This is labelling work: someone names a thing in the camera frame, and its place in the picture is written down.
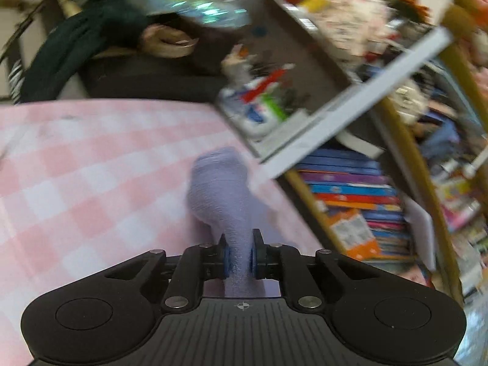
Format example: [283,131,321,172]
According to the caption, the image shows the lavender knit sweater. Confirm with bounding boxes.
[187,147,285,297]

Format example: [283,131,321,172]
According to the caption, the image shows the orange white boxes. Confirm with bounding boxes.
[327,209,380,261]

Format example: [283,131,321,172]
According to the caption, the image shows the row of colourful books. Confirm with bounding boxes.
[296,147,415,260]

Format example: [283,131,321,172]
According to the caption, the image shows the white tub green lid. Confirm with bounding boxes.
[237,93,288,141]

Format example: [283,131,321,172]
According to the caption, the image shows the pink checkered tablecloth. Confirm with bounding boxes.
[1,99,319,365]

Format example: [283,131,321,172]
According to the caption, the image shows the wooden bookshelf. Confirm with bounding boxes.
[285,0,487,303]

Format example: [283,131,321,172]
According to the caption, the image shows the white tablet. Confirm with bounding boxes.
[403,195,437,272]

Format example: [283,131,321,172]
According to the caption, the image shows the red tassel pen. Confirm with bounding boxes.
[241,63,295,104]

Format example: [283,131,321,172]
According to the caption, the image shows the beige wrist watch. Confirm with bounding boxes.
[140,25,199,59]

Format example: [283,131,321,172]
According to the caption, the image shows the dark green cloth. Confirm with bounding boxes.
[19,1,151,103]

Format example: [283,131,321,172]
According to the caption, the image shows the white shelf post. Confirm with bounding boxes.
[261,27,453,179]

